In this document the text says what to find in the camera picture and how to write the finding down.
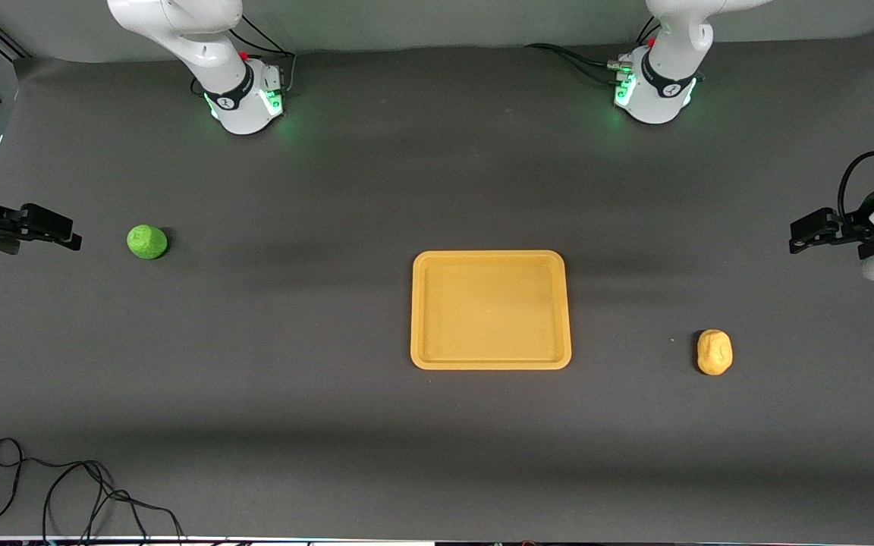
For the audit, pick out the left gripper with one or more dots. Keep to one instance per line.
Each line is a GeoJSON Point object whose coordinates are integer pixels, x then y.
{"type": "Point", "coordinates": [852, 227]}

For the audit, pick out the green apple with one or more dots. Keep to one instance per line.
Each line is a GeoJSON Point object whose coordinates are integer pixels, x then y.
{"type": "Point", "coordinates": [146, 242]}

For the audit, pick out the yellow potato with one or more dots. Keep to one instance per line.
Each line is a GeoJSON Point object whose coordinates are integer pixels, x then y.
{"type": "Point", "coordinates": [714, 352]}

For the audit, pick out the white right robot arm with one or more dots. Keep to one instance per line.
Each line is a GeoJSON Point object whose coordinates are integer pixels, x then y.
{"type": "Point", "coordinates": [240, 106]}

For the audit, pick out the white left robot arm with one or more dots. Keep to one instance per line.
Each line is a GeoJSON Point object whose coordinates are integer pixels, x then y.
{"type": "Point", "coordinates": [657, 102]}

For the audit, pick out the yellow plastic tray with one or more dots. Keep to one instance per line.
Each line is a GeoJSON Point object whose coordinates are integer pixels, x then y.
{"type": "Point", "coordinates": [490, 311]}

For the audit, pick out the dark grey table mat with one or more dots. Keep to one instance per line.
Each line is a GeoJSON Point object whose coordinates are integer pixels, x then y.
{"type": "Point", "coordinates": [331, 189]}

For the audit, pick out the aluminium frame rail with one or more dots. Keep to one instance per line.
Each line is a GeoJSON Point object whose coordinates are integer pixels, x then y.
{"type": "Point", "coordinates": [4, 38]}

